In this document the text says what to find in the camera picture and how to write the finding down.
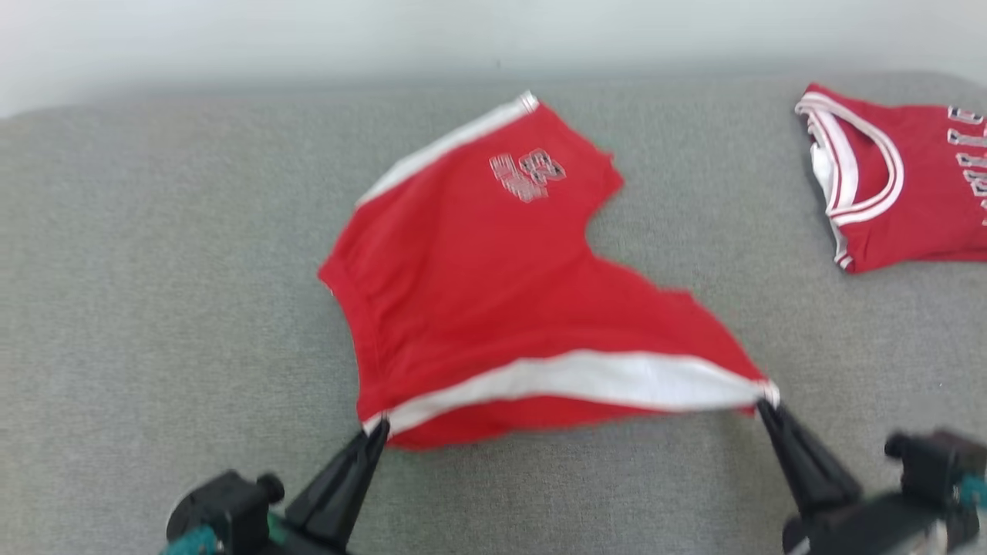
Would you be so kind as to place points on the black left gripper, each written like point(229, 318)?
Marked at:
point(297, 539)

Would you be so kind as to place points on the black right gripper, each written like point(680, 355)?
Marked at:
point(864, 532)

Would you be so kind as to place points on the red white basketball shorts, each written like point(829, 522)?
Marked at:
point(478, 293)

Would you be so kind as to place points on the red Bulls basketball jersey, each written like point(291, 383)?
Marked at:
point(917, 193)

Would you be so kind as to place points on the grey fabric sofa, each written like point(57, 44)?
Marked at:
point(154, 270)

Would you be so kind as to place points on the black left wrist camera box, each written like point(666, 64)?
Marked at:
point(224, 505)

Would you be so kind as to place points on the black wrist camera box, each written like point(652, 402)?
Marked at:
point(224, 505)
point(933, 462)

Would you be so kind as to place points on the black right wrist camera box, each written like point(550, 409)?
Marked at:
point(933, 462)

